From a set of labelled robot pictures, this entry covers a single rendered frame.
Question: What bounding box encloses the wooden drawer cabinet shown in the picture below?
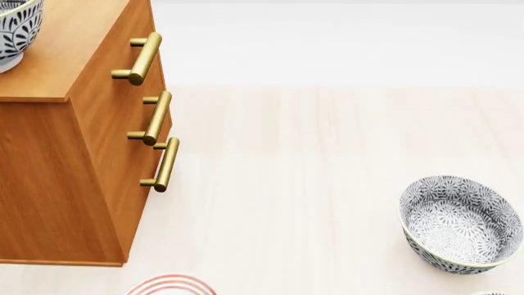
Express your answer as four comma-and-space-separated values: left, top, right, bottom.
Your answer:
0, 0, 174, 268

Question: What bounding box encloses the floral patterned ceramic bowl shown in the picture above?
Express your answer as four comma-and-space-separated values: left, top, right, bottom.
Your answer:
399, 175, 524, 275

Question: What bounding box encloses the leaf patterned ceramic bowl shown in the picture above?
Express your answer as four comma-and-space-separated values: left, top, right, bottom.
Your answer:
0, 0, 44, 74

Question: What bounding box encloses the red striped white plate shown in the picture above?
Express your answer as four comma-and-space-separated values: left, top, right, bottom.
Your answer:
124, 274, 217, 295

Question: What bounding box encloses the brass drawer handle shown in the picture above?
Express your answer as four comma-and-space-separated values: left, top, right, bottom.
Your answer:
111, 31, 163, 87
127, 90, 174, 147
139, 136, 181, 194

